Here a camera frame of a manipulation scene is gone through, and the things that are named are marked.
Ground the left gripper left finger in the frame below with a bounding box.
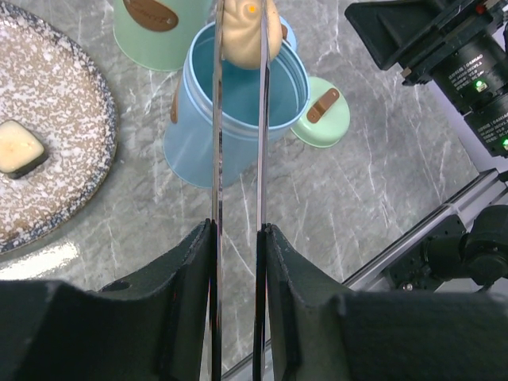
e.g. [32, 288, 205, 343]
[1, 221, 212, 380]

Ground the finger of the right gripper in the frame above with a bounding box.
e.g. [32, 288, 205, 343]
[344, 1, 445, 70]

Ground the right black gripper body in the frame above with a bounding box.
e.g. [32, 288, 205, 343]
[397, 1, 507, 157]

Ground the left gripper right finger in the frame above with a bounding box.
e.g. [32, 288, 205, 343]
[264, 225, 507, 380]

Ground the green lid brown handle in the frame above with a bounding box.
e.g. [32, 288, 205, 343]
[291, 76, 351, 148]

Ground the blue lid brown handle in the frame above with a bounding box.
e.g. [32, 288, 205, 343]
[279, 16, 298, 52]

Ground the tan round bun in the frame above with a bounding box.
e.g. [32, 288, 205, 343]
[222, 0, 283, 70]

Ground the white sushi piece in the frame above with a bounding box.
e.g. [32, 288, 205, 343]
[1, 120, 48, 179]

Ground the blue cylindrical container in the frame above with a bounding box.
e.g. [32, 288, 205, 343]
[164, 23, 310, 188]

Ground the green cylindrical container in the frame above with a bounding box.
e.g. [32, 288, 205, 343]
[114, 0, 212, 71]

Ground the speckled ceramic plate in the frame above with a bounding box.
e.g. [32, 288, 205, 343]
[1, 2, 119, 252]

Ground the aluminium front rail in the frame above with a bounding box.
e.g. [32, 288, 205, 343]
[221, 167, 508, 381]

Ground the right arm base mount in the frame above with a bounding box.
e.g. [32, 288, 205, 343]
[383, 205, 507, 291]

